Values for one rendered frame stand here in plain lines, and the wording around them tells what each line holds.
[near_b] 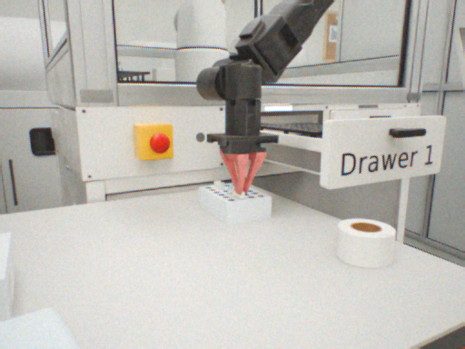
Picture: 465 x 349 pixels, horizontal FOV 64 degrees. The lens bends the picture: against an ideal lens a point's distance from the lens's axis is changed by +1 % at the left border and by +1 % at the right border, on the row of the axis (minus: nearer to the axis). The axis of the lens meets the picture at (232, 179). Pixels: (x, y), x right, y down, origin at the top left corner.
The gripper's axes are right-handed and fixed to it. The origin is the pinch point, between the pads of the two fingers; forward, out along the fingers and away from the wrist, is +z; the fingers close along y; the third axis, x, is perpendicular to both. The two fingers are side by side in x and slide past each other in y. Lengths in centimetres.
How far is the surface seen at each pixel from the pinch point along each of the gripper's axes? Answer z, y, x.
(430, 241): 75, -195, -91
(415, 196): 49, -197, -108
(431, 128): -9.7, -35.7, 7.9
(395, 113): -11, -66, -25
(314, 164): -3.9, -12.4, 3.4
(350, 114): -11, -47, -24
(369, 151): -6.4, -19.7, 8.2
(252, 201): 1.9, -1.2, 1.4
